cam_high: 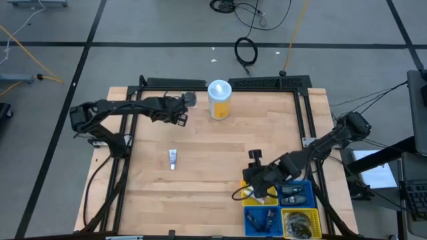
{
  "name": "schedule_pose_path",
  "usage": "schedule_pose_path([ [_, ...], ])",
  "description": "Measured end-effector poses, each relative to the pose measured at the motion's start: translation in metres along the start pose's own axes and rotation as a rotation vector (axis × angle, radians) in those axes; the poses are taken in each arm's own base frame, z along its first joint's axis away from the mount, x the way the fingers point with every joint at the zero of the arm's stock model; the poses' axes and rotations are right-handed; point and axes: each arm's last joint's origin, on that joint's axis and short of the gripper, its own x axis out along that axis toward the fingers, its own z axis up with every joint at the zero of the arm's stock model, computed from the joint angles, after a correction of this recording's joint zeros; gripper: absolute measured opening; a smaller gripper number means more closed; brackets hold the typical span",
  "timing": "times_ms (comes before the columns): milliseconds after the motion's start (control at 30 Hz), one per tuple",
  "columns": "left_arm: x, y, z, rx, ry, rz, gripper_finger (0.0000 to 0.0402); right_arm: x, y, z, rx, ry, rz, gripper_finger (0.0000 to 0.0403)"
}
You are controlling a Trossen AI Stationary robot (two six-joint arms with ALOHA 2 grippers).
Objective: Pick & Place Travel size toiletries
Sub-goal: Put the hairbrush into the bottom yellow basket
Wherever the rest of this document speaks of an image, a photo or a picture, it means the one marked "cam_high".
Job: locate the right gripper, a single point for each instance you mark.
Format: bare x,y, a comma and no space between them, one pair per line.
263,178

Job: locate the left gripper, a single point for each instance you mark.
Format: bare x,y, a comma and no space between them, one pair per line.
166,108

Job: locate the white toothpaste tube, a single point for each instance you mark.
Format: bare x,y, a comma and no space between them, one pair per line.
248,192
259,200
173,158

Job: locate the clear bag with black pad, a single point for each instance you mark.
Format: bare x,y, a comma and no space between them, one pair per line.
191,99
297,220
302,232
291,230

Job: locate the dark grey travel razor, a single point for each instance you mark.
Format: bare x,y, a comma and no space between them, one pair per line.
293,200
293,190

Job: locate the dark blue printed tube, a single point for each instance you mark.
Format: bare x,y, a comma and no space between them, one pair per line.
254,222
269,220

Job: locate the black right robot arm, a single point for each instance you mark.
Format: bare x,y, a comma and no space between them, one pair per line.
320,148

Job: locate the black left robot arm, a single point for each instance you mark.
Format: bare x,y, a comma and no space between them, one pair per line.
126,106

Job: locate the yellow plastic basket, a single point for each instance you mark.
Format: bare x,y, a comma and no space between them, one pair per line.
273,200
315,213

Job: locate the blue plastic basket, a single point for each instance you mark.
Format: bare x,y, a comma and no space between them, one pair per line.
263,215
310,190

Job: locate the white yellow wipes canister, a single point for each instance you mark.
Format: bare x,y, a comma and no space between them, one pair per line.
220,111

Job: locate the black perforated box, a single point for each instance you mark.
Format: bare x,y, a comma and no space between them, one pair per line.
267,82

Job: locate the white paper sheet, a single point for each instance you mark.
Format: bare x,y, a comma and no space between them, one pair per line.
377,173

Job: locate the black desk beam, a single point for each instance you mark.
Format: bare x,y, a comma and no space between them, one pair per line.
383,155

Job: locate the grey floor foot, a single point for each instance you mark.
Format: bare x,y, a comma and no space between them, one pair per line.
16,78
36,2

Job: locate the black keyboard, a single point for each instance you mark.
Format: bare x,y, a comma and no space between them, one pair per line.
417,196

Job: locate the black caster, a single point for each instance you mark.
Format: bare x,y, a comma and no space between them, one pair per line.
4,110

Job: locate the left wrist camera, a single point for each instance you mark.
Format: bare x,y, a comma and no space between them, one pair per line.
182,120

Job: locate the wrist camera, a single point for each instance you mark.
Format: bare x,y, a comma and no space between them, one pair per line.
255,154
182,120

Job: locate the black metal table frame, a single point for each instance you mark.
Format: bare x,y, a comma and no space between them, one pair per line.
166,89

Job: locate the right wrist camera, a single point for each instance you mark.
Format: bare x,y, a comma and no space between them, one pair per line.
255,154

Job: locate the black table-level camera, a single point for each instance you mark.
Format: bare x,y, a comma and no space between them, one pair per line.
171,233

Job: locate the silver metal bracket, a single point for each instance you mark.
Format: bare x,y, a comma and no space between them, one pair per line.
125,238

